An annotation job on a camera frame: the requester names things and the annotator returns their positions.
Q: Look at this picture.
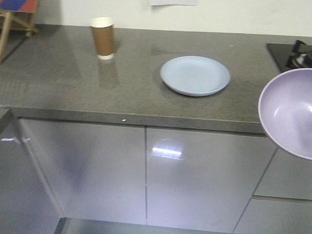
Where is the brown paper cup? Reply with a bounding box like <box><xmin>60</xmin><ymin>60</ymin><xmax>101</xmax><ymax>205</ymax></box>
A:
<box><xmin>90</xmin><ymin>17</ymin><xmax>115</xmax><ymax>60</ymax></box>

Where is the purple plastic bowl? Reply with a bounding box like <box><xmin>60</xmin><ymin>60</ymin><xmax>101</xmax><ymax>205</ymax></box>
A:
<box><xmin>258</xmin><ymin>68</ymin><xmax>312</xmax><ymax>160</ymax></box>

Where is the light blue plate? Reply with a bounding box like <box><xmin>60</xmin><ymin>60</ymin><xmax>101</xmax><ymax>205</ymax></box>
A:
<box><xmin>160</xmin><ymin>56</ymin><xmax>231</xmax><ymax>97</ymax></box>

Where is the grey cabinet door centre-right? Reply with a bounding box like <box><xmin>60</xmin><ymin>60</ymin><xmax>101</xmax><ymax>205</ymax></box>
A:
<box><xmin>147</xmin><ymin>128</ymin><xmax>275</xmax><ymax>233</ymax></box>

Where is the grey cabinet door centre-left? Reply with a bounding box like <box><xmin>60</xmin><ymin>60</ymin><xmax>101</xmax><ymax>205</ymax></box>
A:
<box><xmin>20</xmin><ymin>119</ymin><xmax>146</xmax><ymax>224</ymax></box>

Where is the white paper sheet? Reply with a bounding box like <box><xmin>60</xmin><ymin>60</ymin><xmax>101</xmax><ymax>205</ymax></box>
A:
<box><xmin>149</xmin><ymin>0</ymin><xmax>198</xmax><ymax>6</ymax></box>

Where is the grey drawer front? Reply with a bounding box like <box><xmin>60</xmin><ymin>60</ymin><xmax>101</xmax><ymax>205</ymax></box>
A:
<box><xmin>252</xmin><ymin>147</ymin><xmax>312</xmax><ymax>203</ymax></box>

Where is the wooden chair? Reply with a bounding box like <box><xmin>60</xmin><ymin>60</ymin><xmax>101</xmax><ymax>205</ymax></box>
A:
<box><xmin>0</xmin><ymin>0</ymin><xmax>39</xmax><ymax>62</ymax></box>

